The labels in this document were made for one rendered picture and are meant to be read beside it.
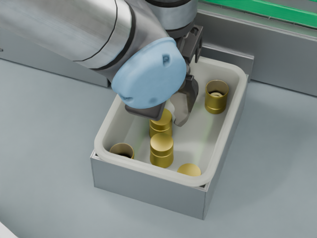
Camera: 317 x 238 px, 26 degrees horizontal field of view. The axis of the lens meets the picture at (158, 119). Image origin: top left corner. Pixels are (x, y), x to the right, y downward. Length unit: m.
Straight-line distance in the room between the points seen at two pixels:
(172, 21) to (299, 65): 0.31
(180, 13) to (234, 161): 0.30
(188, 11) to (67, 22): 0.28
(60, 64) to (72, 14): 0.55
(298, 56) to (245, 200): 0.24
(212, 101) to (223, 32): 0.11
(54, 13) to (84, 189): 0.49
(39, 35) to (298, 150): 0.58
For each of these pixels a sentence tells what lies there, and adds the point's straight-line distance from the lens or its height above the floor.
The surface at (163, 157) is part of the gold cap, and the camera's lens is 0.99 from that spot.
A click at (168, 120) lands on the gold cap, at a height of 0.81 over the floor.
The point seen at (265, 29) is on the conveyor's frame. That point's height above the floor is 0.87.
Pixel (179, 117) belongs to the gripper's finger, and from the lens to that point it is 1.00.
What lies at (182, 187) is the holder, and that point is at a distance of 0.94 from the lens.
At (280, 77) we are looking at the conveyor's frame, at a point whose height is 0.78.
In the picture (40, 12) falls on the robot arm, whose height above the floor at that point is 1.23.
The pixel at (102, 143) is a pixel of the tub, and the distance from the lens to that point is 0.96.
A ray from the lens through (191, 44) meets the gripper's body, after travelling 0.93.
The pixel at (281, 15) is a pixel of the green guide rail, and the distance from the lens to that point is 1.06.
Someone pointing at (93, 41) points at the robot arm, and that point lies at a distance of 0.62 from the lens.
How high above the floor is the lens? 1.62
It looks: 53 degrees down
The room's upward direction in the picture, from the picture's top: straight up
